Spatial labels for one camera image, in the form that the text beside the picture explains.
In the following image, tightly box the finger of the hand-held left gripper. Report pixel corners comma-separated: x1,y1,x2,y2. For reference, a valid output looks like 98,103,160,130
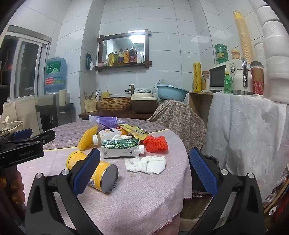
12,128,34,140
29,129,56,147

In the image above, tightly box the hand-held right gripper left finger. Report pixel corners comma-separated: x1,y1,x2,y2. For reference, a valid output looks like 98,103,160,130
24,148,104,235

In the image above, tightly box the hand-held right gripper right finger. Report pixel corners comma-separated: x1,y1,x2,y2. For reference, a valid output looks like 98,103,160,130
187,147,264,235

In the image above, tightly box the dark trash bin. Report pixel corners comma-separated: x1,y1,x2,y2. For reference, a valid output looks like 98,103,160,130
188,148,220,199

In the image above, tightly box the yellow metal can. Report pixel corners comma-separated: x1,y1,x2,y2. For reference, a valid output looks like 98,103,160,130
66,151,119,194

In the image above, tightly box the yellow foam fruit net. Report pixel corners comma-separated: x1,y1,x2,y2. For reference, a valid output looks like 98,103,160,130
77,127,98,151

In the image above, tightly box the green milk carton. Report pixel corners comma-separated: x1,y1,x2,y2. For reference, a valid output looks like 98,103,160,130
100,138,145,159

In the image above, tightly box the white plastic bottle orange label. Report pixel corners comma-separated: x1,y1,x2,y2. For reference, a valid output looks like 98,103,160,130
92,128,127,145

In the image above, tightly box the small white tissue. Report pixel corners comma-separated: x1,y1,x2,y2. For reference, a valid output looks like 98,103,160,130
112,134,132,141

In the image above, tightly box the purple plastic bag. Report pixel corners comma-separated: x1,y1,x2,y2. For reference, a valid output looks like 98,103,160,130
89,115,123,129

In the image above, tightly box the red foam fruit net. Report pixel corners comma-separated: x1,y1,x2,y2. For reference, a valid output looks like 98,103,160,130
143,135,169,154

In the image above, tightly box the large white tissue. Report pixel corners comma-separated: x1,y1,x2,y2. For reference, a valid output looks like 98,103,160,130
125,155,166,174

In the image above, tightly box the yellow snack packet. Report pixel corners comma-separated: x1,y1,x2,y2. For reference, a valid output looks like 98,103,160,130
118,124,149,142

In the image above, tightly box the person's left forearm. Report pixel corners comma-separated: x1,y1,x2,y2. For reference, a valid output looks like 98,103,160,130
0,199,26,235

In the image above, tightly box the person's left hand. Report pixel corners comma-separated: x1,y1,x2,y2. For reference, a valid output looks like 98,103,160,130
0,169,26,205

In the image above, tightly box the white pot glass lid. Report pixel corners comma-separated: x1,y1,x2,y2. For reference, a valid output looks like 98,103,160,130
0,115,24,137

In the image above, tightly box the grey water dispenser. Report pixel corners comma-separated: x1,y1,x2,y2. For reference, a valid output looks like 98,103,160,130
36,93,76,134

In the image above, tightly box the paper cup dispenser tube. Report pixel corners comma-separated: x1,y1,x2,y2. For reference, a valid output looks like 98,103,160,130
59,89,68,106

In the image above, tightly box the dark wooden counter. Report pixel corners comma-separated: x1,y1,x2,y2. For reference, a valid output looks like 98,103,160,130
79,110,156,121

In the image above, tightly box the beige chopstick holder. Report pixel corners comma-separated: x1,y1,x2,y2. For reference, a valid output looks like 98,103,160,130
85,98,97,113

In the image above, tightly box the white cloth cover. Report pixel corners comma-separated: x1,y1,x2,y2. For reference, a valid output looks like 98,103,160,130
201,91,289,201

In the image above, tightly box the paisley patterned cloth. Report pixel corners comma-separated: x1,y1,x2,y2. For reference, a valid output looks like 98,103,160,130
147,99,207,154

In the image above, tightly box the blue water jug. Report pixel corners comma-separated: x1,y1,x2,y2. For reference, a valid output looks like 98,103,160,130
44,57,67,95

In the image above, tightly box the light wooden cabinet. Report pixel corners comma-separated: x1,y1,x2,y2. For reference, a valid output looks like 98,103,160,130
188,90,215,127

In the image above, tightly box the sliding window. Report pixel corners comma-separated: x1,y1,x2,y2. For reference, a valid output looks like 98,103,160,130
0,25,51,100

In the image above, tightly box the bundle of dark chopsticks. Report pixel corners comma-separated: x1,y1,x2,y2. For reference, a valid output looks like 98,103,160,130
84,89,101,100

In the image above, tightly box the woven basin sink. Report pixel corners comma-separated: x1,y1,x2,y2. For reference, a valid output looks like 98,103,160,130
99,97,132,112

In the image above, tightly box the blue plastic basin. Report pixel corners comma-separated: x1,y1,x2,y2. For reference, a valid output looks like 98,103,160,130
157,84,189,101

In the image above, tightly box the brown rice cooker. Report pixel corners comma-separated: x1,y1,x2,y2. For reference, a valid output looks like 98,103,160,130
131,92,158,114

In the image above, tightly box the green hanging tissue pack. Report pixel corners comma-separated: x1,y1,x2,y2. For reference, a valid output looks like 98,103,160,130
86,53,94,70

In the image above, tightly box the glass jar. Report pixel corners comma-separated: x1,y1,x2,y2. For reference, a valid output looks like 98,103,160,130
201,71,210,91

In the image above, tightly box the green soda bottle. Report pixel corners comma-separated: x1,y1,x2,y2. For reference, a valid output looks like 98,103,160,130
224,72,233,94

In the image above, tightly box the white microwave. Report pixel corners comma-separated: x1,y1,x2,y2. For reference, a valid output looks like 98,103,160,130
209,61,243,93

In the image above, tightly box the yellow roll tube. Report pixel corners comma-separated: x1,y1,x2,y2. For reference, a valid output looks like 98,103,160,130
193,63,202,93

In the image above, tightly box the light blue towel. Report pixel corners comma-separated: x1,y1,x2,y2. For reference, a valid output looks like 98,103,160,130
134,80,162,94

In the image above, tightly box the white electric kettle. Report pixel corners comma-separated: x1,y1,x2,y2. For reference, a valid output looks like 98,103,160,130
232,58,253,95

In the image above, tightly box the wooden framed mirror shelf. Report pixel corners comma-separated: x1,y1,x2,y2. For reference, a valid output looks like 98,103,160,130
97,29,152,72

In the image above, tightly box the dark sauce bottle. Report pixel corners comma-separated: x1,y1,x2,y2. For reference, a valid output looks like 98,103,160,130
129,46,137,64

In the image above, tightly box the stack of white cups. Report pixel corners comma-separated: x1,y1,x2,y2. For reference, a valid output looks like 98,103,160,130
253,42,268,68

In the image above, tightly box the stack of white bowls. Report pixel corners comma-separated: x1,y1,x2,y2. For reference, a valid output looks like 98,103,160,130
248,0,289,102

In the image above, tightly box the stack of yellow paper cups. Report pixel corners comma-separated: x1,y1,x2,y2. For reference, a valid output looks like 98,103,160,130
233,9,252,65

